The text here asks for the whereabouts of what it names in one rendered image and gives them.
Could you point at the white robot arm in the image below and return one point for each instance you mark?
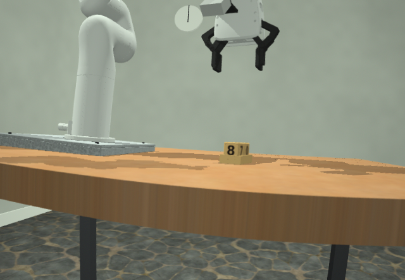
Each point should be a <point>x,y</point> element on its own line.
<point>107,31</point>

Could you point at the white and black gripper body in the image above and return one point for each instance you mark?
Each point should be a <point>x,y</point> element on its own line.
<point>241,26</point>

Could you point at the tan wooden number cube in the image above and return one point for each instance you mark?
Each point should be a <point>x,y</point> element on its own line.
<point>246,148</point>
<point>233,148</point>

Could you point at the tan wooden calendar tray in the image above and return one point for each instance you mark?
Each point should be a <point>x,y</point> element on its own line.
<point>235,159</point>

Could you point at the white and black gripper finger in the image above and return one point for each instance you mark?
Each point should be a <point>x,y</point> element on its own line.
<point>215,48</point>
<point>264,45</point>

